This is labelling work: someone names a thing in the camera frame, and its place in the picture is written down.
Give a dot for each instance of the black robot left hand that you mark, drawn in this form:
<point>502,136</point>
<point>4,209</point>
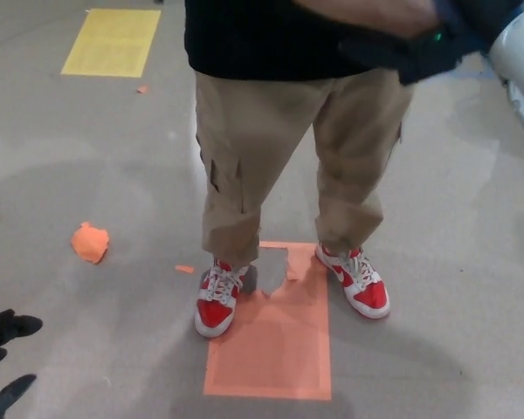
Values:
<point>0,331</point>

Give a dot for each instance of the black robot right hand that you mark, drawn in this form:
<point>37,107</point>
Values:
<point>445,48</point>

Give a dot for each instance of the person's bare hand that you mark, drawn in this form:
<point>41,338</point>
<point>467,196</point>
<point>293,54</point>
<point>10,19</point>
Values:
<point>375,13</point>

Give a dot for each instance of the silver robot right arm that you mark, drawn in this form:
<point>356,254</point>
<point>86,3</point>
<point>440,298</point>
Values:
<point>519,52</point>

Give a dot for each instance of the crumpled orange paper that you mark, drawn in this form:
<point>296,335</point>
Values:
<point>90,244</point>

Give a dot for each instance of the black t-shirt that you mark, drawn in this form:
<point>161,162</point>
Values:
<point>253,43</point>

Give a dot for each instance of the long orange paper scrap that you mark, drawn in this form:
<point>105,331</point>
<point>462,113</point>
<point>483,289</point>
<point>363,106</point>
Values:
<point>184,269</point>

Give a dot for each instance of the khaki cargo trousers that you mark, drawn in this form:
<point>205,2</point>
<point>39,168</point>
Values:
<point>244,166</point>

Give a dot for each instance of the red and white sneaker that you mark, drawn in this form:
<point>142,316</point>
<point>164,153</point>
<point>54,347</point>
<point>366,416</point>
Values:
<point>358,281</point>
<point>216,305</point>

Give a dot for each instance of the small orange paper scrap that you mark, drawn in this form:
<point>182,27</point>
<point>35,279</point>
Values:
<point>142,89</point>

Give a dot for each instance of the yellow floor marking rectangle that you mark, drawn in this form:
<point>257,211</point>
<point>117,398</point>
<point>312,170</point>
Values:
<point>111,43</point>

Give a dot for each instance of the orange floor marking rectangle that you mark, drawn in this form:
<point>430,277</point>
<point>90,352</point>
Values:
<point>275,349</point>

